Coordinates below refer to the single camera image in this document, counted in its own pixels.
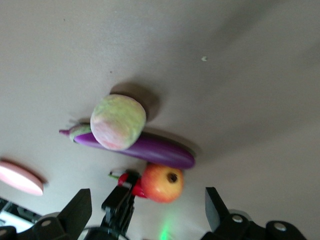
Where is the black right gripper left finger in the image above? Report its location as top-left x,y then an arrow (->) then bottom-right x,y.
0,188 -> 93,240

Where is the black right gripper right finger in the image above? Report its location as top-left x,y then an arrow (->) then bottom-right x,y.
199,186 -> 307,240

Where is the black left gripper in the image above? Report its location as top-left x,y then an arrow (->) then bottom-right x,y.
99,170 -> 141,236

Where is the red chili pepper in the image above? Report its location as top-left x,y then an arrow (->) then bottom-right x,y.
107,171 -> 151,200

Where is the red-yellow apple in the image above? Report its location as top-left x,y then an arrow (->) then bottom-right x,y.
140,162 -> 185,204

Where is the purple eggplant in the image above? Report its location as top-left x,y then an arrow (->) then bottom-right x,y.
59,124 -> 196,171

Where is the green pink peach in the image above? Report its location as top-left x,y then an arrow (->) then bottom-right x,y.
89,93 -> 147,151

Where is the pink round plate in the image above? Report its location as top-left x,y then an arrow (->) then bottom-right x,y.
0,157 -> 48,197

